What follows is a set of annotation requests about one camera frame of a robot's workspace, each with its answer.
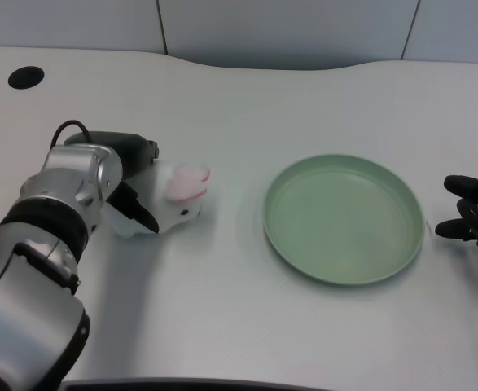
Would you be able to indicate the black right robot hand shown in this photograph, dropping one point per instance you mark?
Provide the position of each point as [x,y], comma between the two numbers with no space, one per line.
[474,220]

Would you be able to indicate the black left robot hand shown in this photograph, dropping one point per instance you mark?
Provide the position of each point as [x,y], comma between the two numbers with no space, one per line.
[132,150]

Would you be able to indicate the white plush rabbit doll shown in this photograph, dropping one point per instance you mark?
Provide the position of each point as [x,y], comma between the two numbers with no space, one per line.
[173,203]

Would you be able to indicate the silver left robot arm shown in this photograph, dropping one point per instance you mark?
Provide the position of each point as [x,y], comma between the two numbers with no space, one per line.
[47,228]

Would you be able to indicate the green round plate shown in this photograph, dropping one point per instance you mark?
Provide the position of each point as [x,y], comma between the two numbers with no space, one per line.
[344,220]

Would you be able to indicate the black round table grommet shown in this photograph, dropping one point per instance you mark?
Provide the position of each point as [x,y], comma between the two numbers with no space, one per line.
[26,77]

